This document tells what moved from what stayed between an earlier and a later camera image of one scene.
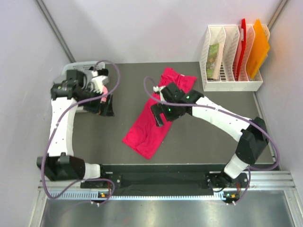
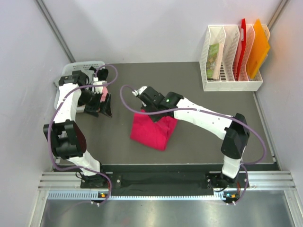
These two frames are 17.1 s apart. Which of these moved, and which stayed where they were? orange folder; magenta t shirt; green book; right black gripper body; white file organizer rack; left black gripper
Moved: right black gripper body; magenta t shirt
Stayed: orange folder; left black gripper; white file organizer rack; green book
